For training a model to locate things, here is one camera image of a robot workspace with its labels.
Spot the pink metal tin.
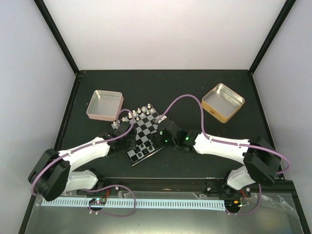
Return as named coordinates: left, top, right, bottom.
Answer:
left=86, top=90, right=124, bottom=121

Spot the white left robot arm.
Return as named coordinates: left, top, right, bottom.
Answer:
left=28, top=122, right=137, bottom=201

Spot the gold metal tin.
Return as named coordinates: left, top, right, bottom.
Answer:
left=201, top=83, right=245, bottom=123

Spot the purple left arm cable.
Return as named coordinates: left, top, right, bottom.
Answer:
left=30, top=108, right=137, bottom=217

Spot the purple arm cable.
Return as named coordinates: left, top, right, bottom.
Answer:
left=30, top=108, right=137, bottom=217
left=156, top=94, right=292, bottom=216

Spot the black frame post right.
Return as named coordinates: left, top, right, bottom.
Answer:
left=248, top=0, right=296, bottom=75

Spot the black frame post left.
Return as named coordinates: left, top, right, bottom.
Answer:
left=33, top=0, right=80, bottom=75

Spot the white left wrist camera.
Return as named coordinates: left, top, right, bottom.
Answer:
left=111, top=120, right=121, bottom=129

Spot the black and white chessboard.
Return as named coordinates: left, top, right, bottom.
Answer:
left=119, top=104, right=161, bottom=166

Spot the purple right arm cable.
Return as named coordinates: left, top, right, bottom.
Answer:
left=156, top=94, right=292, bottom=216

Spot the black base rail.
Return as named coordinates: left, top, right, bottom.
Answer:
left=36, top=176, right=295, bottom=198

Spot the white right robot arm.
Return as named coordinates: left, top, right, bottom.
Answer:
left=149, top=119, right=280, bottom=196

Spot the white slotted cable duct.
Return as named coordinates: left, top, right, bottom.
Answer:
left=41, top=197, right=225, bottom=211

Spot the black frame post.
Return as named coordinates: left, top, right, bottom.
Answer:
left=33, top=0, right=80, bottom=75
left=248, top=0, right=296, bottom=75

